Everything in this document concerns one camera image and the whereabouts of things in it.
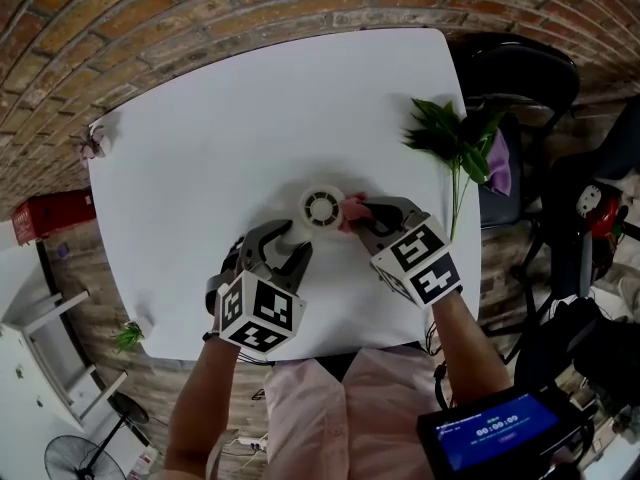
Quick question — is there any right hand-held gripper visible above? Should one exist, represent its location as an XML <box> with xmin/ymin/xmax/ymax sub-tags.
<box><xmin>348</xmin><ymin>195</ymin><xmax>464</xmax><ymax>311</ymax></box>

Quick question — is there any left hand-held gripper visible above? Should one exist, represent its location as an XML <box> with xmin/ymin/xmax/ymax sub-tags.
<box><xmin>216</xmin><ymin>218</ymin><xmax>315</xmax><ymax>355</ymax></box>

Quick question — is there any pink wiping cloth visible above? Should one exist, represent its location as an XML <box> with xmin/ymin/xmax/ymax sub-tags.
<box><xmin>336</xmin><ymin>192</ymin><xmax>374</xmax><ymax>235</ymax></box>

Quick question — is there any person's left forearm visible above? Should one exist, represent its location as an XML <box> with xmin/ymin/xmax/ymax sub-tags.
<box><xmin>164</xmin><ymin>327</ymin><xmax>242</xmax><ymax>480</ymax></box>

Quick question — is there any person's right forearm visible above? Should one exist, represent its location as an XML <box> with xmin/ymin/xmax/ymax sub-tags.
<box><xmin>429</xmin><ymin>289</ymin><xmax>514</xmax><ymax>410</ymax></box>

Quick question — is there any black floor fan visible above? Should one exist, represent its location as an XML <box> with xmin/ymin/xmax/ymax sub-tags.
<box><xmin>43</xmin><ymin>392</ymin><xmax>152</xmax><ymax>480</ymax></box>

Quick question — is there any green leafy artificial branch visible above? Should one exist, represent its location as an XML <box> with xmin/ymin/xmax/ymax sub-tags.
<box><xmin>401</xmin><ymin>96</ymin><xmax>506</xmax><ymax>242</ymax></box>

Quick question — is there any purple cloth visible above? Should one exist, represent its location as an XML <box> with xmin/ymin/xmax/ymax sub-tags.
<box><xmin>486</xmin><ymin>129</ymin><xmax>513</xmax><ymax>197</ymax></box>

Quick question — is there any small green potted plant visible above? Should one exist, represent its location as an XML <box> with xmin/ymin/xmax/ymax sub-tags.
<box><xmin>113</xmin><ymin>314</ymin><xmax>154</xmax><ymax>355</ymax></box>

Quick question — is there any person's pink shirt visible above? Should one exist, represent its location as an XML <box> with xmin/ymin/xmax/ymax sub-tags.
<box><xmin>206</xmin><ymin>344</ymin><xmax>457</xmax><ymax>480</ymax></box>

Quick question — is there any white power strip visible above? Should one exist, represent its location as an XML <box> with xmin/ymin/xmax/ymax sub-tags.
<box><xmin>236</xmin><ymin>432</ymin><xmax>269</xmax><ymax>452</ymax></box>

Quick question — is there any black office chair with headrest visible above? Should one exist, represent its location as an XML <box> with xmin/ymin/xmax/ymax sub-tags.
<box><xmin>509</xmin><ymin>97</ymin><xmax>640</xmax><ymax>320</ymax></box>

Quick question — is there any black folding chair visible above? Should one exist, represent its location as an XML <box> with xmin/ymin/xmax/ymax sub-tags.
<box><xmin>446</xmin><ymin>32</ymin><xmax>582</xmax><ymax>230</ymax></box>

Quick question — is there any small pink potted plant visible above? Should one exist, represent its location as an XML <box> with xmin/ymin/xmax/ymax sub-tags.
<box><xmin>79</xmin><ymin>112</ymin><xmax>122</xmax><ymax>162</ymax></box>

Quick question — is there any red and white helmet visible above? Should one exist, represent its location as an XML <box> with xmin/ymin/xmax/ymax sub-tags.
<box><xmin>574</xmin><ymin>182</ymin><xmax>624</xmax><ymax>240</ymax></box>

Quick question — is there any red box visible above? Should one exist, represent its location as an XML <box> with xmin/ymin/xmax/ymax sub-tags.
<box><xmin>10</xmin><ymin>189</ymin><xmax>98</xmax><ymax>247</ymax></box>

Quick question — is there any black tablet with blue screen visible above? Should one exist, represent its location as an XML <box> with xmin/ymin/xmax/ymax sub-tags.
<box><xmin>416</xmin><ymin>384</ymin><xmax>597</xmax><ymax>480</ymax></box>

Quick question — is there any white side table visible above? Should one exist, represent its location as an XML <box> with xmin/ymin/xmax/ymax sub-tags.
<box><xmin>0</xmin><ymin>289</ymin><xmax>129</xmax><ymax>430</ymax></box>

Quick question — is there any black mesh office chair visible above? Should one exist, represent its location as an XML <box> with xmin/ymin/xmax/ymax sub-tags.
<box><xmin>519</xmin><ymin>294</ymin><xmax>640</xmax><ymax>410</ymax></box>

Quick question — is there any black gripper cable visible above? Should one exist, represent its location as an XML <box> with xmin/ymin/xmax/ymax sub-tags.
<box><xmin>237</xmin><ymin>348</ymin><xmax>277</xmax><ymax>367</ymax></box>
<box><xmin>423</xmin><ymin>317</ymin><xmax>452</xmax><ymax>410</ymax></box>

